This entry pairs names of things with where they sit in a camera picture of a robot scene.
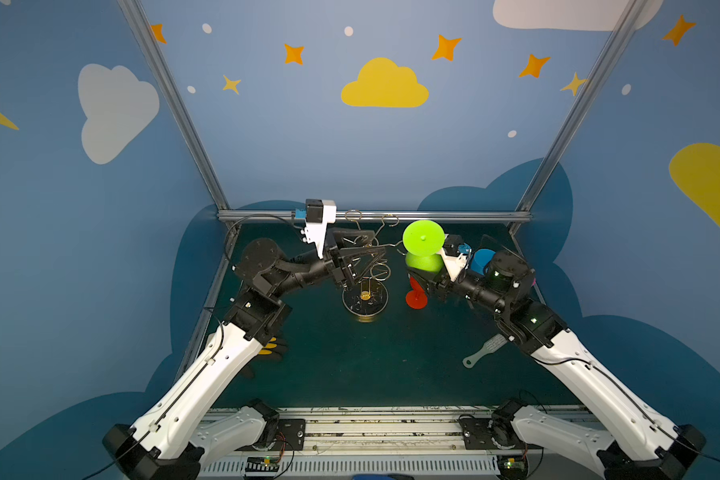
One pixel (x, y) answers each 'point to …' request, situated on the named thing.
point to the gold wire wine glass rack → (368, 297)
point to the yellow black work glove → (272, 352)
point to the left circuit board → (262, 464)
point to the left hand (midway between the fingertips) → (376, 238)
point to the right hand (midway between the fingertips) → (422, 253)
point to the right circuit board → (512, 466)
